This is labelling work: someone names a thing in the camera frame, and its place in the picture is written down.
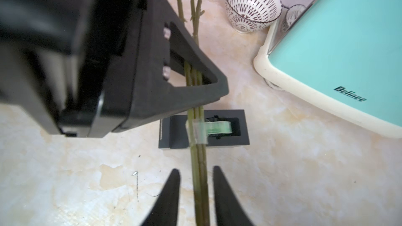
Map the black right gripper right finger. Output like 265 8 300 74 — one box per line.
213 166 253 226

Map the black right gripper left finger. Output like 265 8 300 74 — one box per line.
142 168 181 226

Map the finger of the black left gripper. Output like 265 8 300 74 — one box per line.
115 0 229 132

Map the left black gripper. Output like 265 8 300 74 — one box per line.
1 0 145 138

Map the black tape dispenser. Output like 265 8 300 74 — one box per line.
158 109 250 150

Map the clear tape roll green core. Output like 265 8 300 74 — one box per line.
205 121 232 136

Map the peach artificial rose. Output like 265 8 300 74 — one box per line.
163 0 205 226

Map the pink artificial rose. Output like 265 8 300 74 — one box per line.
186 0 210 226

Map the patterned white bowl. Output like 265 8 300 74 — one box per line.
225 0 283 33

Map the mint green toaster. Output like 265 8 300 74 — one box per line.
254 0 402 139

